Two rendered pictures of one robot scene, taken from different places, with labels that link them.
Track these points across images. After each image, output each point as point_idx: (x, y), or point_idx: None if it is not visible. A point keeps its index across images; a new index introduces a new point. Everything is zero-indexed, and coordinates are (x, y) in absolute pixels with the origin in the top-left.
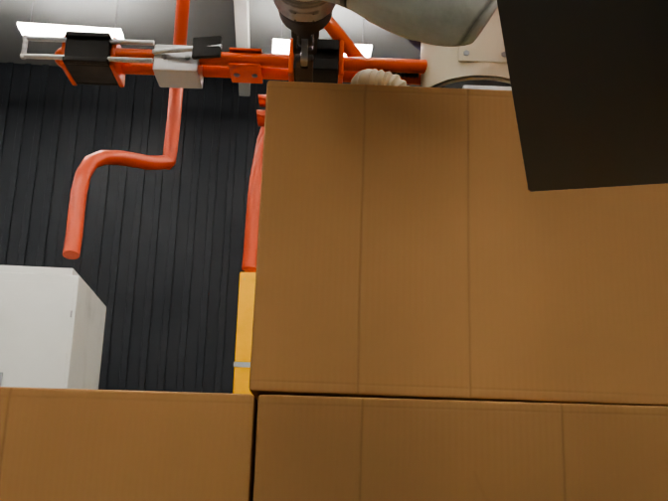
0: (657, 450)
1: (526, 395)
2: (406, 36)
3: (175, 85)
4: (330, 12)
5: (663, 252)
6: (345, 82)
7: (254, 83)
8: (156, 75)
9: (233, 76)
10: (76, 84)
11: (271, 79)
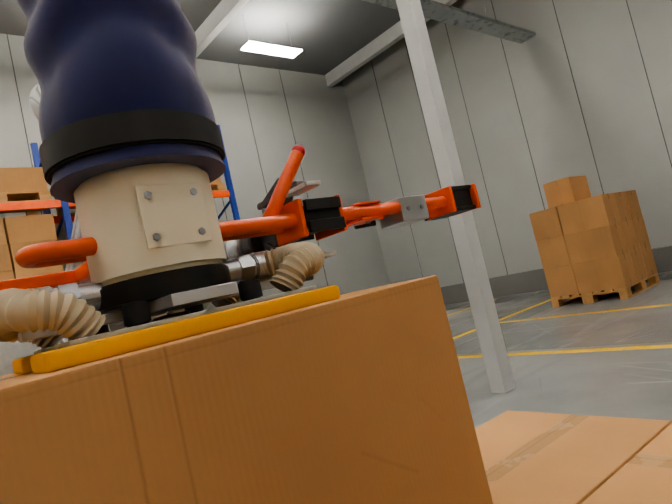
0: None
1: None
2: None
3: (416, 220)
4: (246, 253)
5: None
6: (293, 227)
7: (366, 219)
8: (411, 223)
9: (372, 220)
10: (478, 207)
11: (351, 219)
